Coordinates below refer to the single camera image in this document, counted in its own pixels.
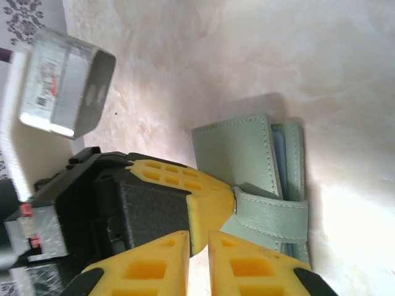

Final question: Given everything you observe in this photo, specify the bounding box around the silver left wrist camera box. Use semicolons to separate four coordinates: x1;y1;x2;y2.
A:
17;27;117;141

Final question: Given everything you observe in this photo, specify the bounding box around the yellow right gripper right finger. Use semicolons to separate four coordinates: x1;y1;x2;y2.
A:
208;229;340;296

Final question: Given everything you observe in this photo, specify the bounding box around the green leather card holder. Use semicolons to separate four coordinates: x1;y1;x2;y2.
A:
190;111;311;272

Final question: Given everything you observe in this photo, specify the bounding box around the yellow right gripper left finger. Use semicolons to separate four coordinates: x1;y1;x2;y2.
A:
63;229;189;296

